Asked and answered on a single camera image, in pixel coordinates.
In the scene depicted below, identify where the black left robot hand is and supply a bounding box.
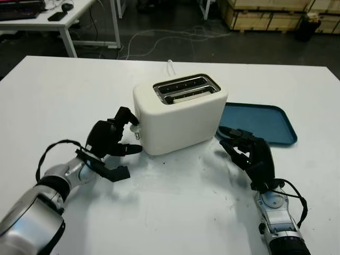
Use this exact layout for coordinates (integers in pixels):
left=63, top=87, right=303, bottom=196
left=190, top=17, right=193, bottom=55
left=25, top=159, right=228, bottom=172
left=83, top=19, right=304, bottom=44
left=85, top=106, right=143, bottom=159

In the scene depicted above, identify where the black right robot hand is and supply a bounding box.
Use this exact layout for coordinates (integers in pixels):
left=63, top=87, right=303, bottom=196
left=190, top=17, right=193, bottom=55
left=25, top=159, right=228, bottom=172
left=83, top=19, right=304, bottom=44
left=218, top=127, right=276, bottom=191

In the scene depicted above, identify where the pale slice of bread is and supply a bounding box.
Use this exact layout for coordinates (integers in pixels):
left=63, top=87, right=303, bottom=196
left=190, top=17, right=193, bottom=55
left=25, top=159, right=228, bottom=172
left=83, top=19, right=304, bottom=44
left=171, top=90, right=210, bottom=104

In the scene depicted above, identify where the blue plastic tray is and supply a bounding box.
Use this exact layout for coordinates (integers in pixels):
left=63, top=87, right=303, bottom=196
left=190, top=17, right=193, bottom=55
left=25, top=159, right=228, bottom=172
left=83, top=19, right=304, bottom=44
left=215, top=102, right=298, bottom=147

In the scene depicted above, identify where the white two-slot toaster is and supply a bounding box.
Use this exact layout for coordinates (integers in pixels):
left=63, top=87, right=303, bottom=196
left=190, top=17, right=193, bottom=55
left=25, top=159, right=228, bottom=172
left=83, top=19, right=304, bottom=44
left=132, top=73, right=229, bottom=156

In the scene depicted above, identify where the white office desk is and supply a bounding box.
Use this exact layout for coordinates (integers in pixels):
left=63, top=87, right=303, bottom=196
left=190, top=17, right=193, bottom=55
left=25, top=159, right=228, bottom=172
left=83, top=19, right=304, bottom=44
left=0, top=0, right=123, bottom=58

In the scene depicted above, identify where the black smartphone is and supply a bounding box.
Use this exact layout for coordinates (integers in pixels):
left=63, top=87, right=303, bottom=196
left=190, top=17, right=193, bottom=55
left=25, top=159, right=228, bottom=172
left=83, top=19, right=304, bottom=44
left=47, top=12, right=67, bottom=22

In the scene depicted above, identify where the black waste bin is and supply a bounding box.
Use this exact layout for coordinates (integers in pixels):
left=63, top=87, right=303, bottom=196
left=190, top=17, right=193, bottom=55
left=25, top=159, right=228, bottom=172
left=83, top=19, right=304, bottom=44
left=296, top=14, right=322, bottom=42

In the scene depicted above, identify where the wooden crate stack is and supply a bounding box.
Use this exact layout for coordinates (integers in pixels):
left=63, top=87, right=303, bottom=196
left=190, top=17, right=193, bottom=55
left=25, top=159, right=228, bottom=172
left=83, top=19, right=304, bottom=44
left=220, top=0, right=306, bottom=34

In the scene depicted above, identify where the black keyboard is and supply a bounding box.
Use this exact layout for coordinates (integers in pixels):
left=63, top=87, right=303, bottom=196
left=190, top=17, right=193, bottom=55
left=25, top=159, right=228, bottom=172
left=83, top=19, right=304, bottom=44
left=0, top=0, right=46, bottom=22

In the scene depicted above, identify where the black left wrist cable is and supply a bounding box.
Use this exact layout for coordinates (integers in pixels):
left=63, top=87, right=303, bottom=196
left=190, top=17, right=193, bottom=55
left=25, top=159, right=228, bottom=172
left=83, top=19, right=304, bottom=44
left=35, top=139, right=88, bottom=184

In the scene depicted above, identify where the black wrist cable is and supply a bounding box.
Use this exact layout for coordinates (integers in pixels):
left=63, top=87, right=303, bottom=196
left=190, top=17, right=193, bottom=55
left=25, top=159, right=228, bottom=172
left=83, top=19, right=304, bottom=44
left=35, top=139, right=88, bottom=184
left=251, top=179, right=309, bottom=230

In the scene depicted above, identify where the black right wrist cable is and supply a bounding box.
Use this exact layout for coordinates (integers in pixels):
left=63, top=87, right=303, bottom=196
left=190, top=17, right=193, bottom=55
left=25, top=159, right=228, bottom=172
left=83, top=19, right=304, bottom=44
left=251, top=179, right=309, bottom=230

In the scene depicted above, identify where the white toaster power cord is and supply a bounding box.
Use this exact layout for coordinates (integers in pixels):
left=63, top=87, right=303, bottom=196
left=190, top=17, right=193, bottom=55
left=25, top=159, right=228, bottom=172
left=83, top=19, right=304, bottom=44
left=167, top=59, right=177, bottom=77

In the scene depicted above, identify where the white floor cable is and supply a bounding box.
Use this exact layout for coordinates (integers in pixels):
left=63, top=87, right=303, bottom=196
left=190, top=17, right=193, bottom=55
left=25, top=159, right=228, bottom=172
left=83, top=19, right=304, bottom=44
left=116, top=25, right=234, bottom=61

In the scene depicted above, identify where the white table frame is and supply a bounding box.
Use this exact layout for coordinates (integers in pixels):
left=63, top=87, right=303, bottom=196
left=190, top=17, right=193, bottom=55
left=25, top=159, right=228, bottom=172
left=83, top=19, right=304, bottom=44
left=116, top=0, right=212, bottom=19

